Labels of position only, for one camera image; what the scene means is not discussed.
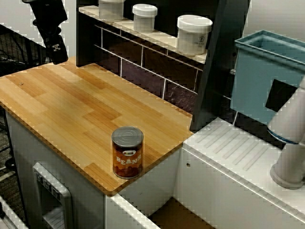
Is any teal plastic bin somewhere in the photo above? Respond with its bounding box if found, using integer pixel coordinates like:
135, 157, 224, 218
229, 29, 305, 125

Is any black wire rack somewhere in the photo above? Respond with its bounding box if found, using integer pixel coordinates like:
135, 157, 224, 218
0, 23, 50, 77

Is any wooden countertop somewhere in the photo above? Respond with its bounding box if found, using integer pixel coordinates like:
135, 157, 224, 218
0, 56, 195, 197

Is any white plastic lidded jar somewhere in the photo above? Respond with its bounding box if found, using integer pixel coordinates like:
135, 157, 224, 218
132, 3, 158, 33
98, 0, 125, 22

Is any grey toy faucet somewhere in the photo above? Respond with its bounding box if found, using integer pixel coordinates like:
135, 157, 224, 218
266, 76, 305, 190

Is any large white lidded jar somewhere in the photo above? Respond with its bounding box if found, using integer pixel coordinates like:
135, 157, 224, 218
176, 14, 213, 57

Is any white toy sink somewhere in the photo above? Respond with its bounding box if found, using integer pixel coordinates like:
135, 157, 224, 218
105, 116, 305, 229

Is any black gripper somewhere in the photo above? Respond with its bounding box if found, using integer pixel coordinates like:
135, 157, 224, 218
39, 27, 69, 65

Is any black tiled backsplash with shelf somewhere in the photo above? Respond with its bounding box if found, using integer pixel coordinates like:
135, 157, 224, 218
76, 0, 251, 131

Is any beans tin can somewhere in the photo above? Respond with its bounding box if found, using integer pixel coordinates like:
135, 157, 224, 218
111, 126, 145, 179

